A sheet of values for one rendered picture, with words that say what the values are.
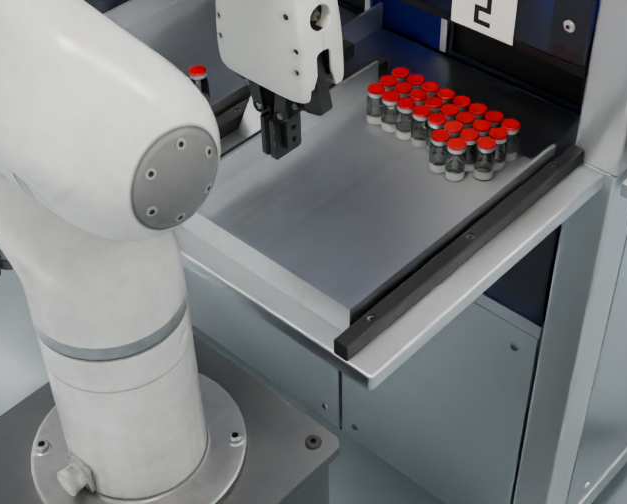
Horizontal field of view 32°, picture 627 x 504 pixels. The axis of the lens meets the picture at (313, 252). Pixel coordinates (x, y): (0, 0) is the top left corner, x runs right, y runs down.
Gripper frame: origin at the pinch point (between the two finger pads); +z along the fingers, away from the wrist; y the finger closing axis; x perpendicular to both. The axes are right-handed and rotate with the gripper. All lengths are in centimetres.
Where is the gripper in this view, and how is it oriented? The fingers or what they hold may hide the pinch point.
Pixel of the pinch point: (281, 130)
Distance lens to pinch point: 92.5
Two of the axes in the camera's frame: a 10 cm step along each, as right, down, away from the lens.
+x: -6.8, 5.1, -5.3
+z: 0.3, 7.4, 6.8
